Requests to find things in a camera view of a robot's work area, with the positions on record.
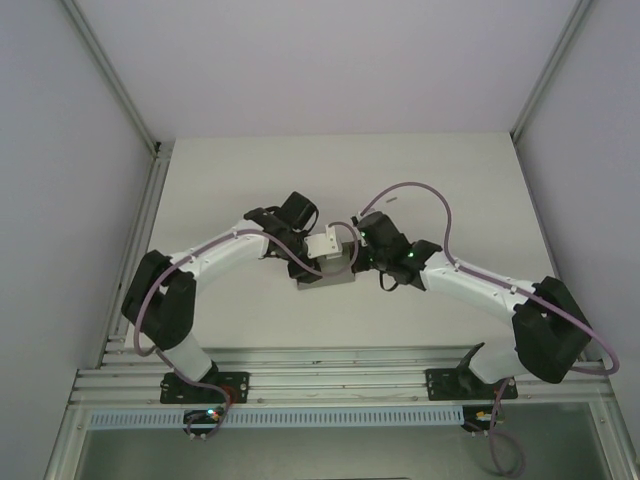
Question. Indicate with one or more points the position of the grey cloth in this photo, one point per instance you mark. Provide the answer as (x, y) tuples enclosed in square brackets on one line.
[(335, 275)]

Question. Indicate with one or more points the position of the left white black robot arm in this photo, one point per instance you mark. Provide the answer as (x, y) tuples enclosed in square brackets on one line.
[(220, 250)]

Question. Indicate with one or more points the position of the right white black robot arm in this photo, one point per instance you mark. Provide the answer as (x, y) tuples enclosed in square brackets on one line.
[(480, 280)]

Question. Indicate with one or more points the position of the left controller board with LEDs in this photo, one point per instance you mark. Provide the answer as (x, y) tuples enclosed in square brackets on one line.
[(210, 415)]

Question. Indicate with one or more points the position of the right controller board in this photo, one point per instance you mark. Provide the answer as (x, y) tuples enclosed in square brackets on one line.
[(480, 417)]

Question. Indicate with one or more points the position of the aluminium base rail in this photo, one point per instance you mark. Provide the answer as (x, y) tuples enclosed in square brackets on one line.
[(325, 372)]

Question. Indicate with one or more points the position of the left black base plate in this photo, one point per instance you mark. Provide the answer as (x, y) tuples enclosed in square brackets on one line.
[(235, 387)]

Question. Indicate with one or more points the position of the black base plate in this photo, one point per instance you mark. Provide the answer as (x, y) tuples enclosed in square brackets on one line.
[(235, 387), (445, 385)]

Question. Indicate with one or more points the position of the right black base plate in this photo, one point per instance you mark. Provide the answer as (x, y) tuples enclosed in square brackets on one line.
[(445, 385)]

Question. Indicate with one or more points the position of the left aluminium frame post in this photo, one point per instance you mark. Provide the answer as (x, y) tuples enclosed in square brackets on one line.
[(125, 100)]

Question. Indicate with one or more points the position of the aluminium frame post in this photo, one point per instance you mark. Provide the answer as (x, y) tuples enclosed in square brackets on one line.
[(125, 100), (550, 75)]

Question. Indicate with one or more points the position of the right aluminium frame post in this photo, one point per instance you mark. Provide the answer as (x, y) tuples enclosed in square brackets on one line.
[(550, 75)]

